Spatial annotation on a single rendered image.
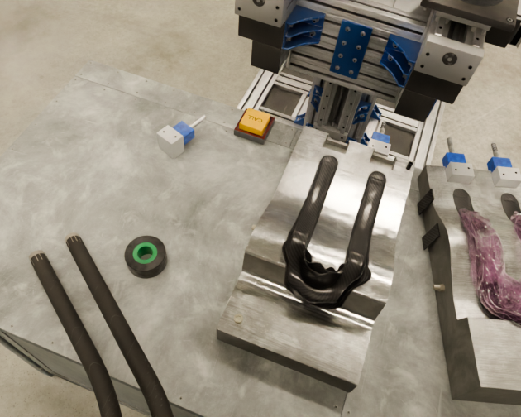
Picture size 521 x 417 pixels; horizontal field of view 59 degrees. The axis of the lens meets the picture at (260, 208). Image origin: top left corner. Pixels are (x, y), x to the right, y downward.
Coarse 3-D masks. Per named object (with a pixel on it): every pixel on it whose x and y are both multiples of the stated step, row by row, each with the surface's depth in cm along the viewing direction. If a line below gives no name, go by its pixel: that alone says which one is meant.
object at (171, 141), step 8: (200, 120) 111; (168, 128) 105; (176, 128) 107; (184, 128) 108; (192, 128) 108; (160, 136) 104; (168, 136) 104; (176, 136) 104; (184, 136) 106; (192, 136) 108; (160, 144) 107; (168, 144) 104; (176, 144) 105; (184, 144) 108; (168, 152) 107; (176, 152) 107
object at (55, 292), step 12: (36, 252) 89; (36, 264) 87; (48, 264) 88; (48, 276) 85; (48, 288) 84; (60, 288) 84; (60, 300) 82; (60, 312) 81; (72, 312) 81; (72, 324) 79; (72, 336) 78; (84, 336) 78; (84, 348) 76; (84, 360) 75
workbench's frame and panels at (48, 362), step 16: (0, 336) 116; (16, 336) 85; (16, 352) 129; (32, 352) 122; (48, 352) 110; (48, 368) 138; (64, 368) 125; (80, 368) 111; (80, 384) 141; (128, 384) 81; (128, 400) 130; (144, 400) 117; (176, 416) 118; (192, 416) 107
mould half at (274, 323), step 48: (288, 192) 95; (336, 192) 95; (384, 192) 96; (336, 240) 85; (384, 240) 89; (240, 288) 85; (384, 288) 79; (240, 336) 80; (288, 336) 81; (336, 336) 81; (336, 384) 81
